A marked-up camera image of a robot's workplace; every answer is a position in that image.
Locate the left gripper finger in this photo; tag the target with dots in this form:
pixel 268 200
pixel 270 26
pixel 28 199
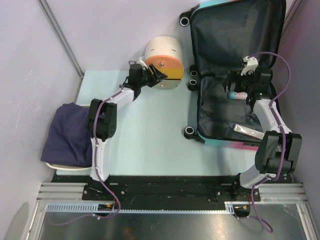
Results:
pixel 156 79
pixel 155 71

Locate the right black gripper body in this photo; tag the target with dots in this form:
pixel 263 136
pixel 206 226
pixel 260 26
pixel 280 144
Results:
pixel 243 83

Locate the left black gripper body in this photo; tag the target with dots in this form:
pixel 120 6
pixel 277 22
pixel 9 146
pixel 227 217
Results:
pixel 147 76

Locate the white tube pink band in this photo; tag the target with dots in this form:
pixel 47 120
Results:
pixel 237 95

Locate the cream round drawer cabinet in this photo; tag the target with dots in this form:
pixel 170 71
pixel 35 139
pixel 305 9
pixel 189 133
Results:
pixel 165 53

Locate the pink and teal kids suitcase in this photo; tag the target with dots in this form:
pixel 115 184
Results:
pixel 223 32

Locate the white rectangular tray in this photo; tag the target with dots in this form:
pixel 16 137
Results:
pixel 70 165

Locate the navy garment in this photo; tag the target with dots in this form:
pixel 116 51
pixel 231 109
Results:
pixel 67 135

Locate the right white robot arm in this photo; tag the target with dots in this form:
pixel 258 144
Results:
pixel 279 149

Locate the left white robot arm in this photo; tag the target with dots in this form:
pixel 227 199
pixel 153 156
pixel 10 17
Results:
pixel 102 115

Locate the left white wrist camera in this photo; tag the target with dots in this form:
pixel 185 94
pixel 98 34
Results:
pixel 141 61

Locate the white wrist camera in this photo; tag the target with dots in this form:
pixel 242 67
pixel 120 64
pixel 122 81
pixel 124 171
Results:
pixel 141 61
pixel 249 65

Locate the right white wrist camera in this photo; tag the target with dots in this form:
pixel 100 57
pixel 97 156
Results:
pixel 249 65

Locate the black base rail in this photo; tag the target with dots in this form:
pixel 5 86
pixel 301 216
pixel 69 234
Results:
pixel 173 192

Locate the grey slotted cable duct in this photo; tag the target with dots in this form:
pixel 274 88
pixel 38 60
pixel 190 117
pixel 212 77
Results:
pixel 103 208

